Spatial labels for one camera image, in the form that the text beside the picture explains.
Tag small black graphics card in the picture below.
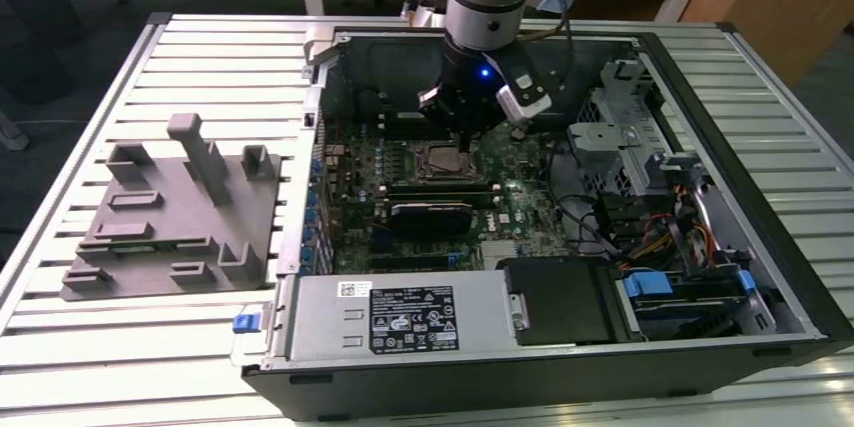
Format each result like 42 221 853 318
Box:
389 200 474 250

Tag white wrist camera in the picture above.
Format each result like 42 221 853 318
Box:
497 64 556 126

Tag green RAM stick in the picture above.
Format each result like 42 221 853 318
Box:
110 242 217 254

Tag grey parts rack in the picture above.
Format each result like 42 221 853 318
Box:
59 111 295 303

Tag grey chair base leg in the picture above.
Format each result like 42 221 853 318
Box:
0 110 30 152

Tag black camera cable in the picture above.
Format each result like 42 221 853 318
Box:
538 0 577 91

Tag black cable brown plug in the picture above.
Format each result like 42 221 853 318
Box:
518 26 561 44

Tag wooden cabinet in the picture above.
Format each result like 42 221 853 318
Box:
680 0 854 86

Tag grey power supply unit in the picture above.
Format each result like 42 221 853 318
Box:
283 269 533 364

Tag orange yellow wire bundle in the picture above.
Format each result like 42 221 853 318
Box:
617 211 720 268

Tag black silver PC case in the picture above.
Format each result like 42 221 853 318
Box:
230 21 854 423

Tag silver perforated drive cage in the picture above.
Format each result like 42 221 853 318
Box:
565 59 676 198

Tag hard disk in blue carrier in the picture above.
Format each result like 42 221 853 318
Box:
620 270 753 341

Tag green motherboard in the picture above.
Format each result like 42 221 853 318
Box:
310 111 616 276

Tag silver CPU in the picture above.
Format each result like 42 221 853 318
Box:
430 146 469 174

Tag metal socket cover frame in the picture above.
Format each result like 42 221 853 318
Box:
414 141 480 182

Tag CPU socket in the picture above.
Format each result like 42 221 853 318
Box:
413 140 481 184

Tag silver finned heatsink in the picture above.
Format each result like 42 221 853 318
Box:
480 240 521 268

